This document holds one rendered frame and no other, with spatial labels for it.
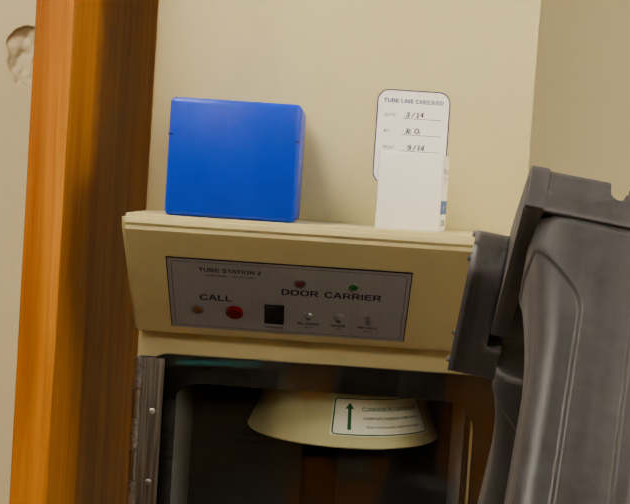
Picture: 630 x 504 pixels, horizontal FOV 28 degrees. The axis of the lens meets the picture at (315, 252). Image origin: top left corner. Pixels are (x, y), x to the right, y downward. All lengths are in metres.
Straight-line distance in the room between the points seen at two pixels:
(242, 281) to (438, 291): 0.15
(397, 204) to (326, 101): 0.13
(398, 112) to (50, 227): 0.30
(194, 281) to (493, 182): 0.27
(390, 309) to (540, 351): 0.52
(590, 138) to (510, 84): 0.46
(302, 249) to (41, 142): 0.22
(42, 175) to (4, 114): 0.55
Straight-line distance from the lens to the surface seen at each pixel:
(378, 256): 0.96
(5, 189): 1.54
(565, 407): 0.47
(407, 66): 1.06
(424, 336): 1.03
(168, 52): 1.07
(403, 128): 1.06
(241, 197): 0.95
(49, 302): 1.00
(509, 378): 0.60
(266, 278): 0.98
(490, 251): 0.59
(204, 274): 0.99
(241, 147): 0.95
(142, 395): 1.07
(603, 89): 1.53
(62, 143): 0.99
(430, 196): 0.98
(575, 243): 0.51
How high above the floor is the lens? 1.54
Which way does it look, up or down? 3 degrees down
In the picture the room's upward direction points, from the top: 4 degrees clockwise
